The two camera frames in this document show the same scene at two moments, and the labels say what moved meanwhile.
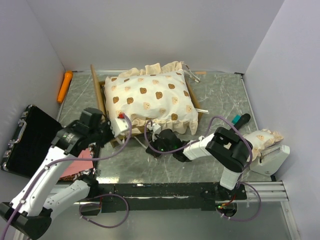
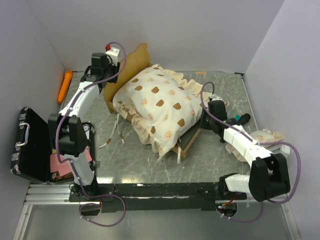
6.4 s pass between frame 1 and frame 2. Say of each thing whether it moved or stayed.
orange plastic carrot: stayed
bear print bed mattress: stayed
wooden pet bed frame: moved
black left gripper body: moved
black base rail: stayed
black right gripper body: moved
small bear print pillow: stayed
